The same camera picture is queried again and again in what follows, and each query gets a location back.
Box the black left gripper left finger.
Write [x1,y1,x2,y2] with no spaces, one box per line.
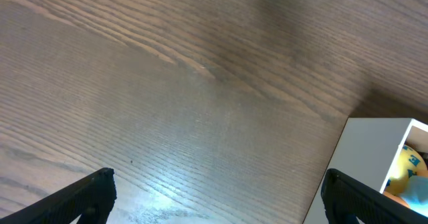
[1,168,117,224]

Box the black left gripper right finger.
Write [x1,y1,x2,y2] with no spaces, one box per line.
[321,169,427,224]

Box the yellow ball with blue letters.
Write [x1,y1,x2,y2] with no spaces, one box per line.
[385,144,427,195]

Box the yellow blue duck toy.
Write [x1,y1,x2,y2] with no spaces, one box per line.
[383,171,427,217]

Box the white cardboard box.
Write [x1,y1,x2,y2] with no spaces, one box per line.
[304,118,427,224]

